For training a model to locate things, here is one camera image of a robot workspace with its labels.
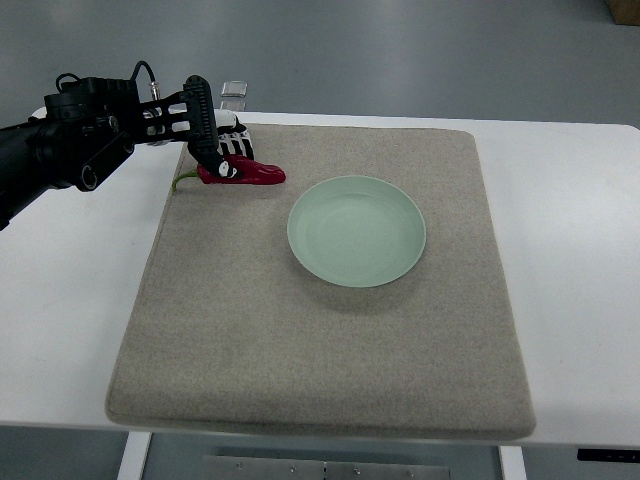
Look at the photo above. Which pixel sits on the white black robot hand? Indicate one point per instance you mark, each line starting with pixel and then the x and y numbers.
pixel 233 136

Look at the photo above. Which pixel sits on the black table control panel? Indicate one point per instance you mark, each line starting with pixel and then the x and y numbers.
pixel 608 455

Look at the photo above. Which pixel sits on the white table right leg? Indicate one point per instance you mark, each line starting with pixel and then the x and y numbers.
pixel 512 463

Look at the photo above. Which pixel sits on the pale green plate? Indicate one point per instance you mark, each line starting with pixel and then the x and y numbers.
pixel 356 231

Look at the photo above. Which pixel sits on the cardboard box corner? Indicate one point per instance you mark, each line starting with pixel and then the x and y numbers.
pixel 624 12

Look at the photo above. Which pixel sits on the white table left leg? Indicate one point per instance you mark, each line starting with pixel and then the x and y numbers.
pixel 134 456

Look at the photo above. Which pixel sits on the red chili pepper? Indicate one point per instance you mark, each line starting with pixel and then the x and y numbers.
pixel 236 169

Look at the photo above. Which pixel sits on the metal table base plate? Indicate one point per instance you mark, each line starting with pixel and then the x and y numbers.
pixel 233 468

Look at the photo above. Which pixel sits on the clear floor socket cover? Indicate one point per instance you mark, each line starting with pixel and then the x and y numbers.
pixel 234 89

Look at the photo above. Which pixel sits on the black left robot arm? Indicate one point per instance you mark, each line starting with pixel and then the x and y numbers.
pixel 91 127

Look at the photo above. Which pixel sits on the beige felt mat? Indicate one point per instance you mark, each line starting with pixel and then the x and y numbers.
pixel 230 333

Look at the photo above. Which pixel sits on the white table leg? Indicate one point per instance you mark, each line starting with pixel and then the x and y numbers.
pixel 512 463
pixel 134 456

